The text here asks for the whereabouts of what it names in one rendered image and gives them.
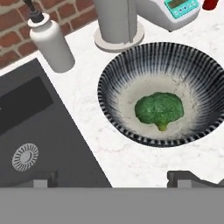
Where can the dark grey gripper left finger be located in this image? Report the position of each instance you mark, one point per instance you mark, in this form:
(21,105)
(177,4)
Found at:
(43,180)

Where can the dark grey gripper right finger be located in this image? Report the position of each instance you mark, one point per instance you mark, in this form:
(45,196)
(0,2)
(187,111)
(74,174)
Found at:
(180,179)

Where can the dark grey sink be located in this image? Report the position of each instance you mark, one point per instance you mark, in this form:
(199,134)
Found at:
(43,122)

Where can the green broccoli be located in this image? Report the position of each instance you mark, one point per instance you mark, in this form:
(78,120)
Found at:
(159,109)

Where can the striped black and white bowl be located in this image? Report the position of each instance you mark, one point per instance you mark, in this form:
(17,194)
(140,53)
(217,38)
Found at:
(163,73)

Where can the white soap dispenser bottle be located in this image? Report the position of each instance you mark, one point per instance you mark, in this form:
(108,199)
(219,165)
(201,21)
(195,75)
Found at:
(52,43)

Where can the white kitchen scale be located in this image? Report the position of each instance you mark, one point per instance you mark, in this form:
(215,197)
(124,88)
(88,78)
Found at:
(172,11)

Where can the red bottle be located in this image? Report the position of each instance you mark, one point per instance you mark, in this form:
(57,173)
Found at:
(210,3)

